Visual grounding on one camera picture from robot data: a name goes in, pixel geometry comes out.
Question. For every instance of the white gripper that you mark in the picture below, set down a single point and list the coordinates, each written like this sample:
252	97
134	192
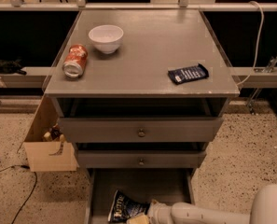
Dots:
157	213

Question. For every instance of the blue chip bag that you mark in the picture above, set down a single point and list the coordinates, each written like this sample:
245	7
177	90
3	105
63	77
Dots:
123	208

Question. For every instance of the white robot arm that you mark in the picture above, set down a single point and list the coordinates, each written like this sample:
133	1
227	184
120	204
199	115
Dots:
263	211

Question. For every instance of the grey bottom drawer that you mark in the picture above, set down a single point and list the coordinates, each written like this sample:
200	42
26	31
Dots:
142	185

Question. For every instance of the grey drawer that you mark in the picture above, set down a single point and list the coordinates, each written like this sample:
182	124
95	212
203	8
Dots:
139	155
129	120
142	185

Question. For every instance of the grey middle drawer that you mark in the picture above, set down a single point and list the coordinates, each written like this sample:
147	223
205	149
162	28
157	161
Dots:
139	155

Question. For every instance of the grey top drawer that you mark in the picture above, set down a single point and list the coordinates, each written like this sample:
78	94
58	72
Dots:
129	120

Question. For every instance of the grey drawer cabinet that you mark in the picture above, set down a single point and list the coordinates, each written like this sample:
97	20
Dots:
154	42

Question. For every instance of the cardboard box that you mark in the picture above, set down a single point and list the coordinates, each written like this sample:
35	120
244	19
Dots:
39	152

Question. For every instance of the items in cardboard box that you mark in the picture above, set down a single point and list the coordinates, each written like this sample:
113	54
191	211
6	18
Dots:
54	134

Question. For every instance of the dark blue snack bar wrapper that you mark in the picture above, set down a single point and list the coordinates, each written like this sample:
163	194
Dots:
188	74

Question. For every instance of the orange soda can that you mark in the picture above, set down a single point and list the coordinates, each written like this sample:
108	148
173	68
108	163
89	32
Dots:
75	62

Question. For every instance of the white ceramic bowl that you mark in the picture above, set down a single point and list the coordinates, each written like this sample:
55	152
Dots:
106	38

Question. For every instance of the black object on ledge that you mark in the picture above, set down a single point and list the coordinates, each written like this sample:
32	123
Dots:
11	67

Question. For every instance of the metal rail frame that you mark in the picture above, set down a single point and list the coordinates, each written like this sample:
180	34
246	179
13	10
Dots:
204	5

